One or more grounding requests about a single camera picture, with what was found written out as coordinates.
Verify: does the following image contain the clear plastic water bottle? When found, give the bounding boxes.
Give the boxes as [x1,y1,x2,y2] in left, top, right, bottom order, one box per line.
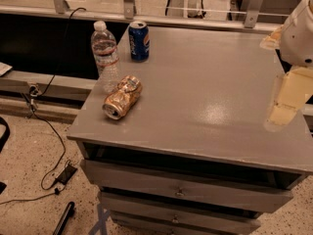
[91,21,119,94]

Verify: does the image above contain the black cable on floor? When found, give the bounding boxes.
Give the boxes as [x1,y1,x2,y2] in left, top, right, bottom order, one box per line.
[0,7,87,206]

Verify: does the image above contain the white paper at left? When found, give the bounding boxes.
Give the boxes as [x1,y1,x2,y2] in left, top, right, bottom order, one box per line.
[0,62,12,76]

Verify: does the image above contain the black bar on floor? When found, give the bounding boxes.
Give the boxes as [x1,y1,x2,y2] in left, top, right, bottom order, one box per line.
[53,202,75,235]

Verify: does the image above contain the metal railing frame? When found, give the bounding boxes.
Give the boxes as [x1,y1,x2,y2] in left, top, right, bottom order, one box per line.
[0,0,313,34]

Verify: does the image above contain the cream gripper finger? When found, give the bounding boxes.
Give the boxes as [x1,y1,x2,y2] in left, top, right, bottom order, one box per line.
[264,66,313,132]
[260,26,283,50]

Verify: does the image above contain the crushed gold soda can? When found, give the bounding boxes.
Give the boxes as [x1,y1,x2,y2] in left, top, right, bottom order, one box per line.
[103,75,143,120]

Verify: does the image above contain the black strap at left edge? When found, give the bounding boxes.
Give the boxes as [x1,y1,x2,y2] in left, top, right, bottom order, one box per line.
[0,116,11,154]

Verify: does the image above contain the blue pepsi can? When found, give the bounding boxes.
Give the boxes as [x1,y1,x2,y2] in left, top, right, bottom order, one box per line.
[128,21,150,62]

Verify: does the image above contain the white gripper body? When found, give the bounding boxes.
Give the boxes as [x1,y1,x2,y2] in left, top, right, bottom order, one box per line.
[280,0,313,67]

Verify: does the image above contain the grey drawer cabinet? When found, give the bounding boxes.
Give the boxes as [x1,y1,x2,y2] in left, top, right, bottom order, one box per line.
[68,27,313,235]

